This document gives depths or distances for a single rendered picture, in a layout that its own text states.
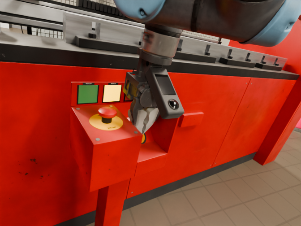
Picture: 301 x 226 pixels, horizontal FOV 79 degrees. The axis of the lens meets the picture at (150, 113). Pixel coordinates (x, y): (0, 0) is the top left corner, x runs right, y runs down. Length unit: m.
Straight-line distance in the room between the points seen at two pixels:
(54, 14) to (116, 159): 0.74
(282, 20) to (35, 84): 0.58
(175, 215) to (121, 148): 0.95
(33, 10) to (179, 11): 0.78
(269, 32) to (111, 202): 0.52
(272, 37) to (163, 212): 1.14
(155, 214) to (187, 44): 0.97
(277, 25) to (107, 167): 0.34
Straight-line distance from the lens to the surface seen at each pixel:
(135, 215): 1.21
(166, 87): 0.38
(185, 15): 0.26
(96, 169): 0.38
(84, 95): 0.46
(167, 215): 1.26
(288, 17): 0.25
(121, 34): 0.78
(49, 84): 0.63
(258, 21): 0.25
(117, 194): 0.57
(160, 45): 0.37
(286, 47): 2.00
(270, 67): 1.60
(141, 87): 0.40
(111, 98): 0.49
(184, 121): 0.96
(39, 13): 0.97
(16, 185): 0.84
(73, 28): 0.73
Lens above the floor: 0.98
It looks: 25 degrees down
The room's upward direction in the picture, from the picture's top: 13 degrees clockwise
